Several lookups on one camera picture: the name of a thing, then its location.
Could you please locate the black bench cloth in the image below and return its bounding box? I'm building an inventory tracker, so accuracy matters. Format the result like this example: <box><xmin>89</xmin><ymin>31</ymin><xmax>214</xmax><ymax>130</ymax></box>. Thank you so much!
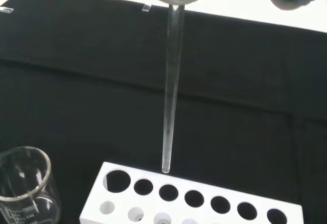
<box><xmin>0</xmin><ymin>0</ymin><xmax>327</xmax><ymax>224</ymax></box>

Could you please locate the white test tube rack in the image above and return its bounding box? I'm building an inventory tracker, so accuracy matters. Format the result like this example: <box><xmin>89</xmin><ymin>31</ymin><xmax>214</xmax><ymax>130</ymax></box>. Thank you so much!
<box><xmin>79</xmin><ymin>161</ymin><xmax>303</xmax><ymax>224</ymax></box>

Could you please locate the clear glass beaker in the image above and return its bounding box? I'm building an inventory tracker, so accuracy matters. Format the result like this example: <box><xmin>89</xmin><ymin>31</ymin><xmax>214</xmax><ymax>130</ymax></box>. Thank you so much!
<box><xmin>0</xmin><ymin>146</ymin><xmax>62</xmax><ymax>224</ymax></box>

